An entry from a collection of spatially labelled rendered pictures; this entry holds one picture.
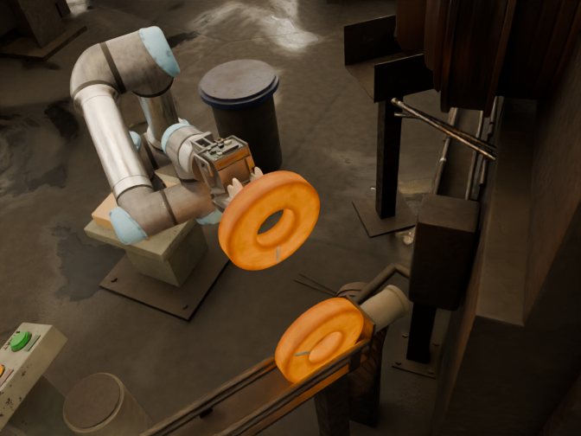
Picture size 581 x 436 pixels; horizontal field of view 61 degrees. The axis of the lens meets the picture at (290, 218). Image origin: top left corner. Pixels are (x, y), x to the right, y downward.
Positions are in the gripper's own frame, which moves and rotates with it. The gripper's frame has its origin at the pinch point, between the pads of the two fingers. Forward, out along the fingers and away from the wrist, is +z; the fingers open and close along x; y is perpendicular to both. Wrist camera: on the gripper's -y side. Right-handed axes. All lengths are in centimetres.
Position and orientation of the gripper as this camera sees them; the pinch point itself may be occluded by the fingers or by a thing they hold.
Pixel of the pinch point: (269, 213)
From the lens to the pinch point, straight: 69.5
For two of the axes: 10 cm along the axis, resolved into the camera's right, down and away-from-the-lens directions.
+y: -2.5, -8.0, -5.4
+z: 5.2, 3.6, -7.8
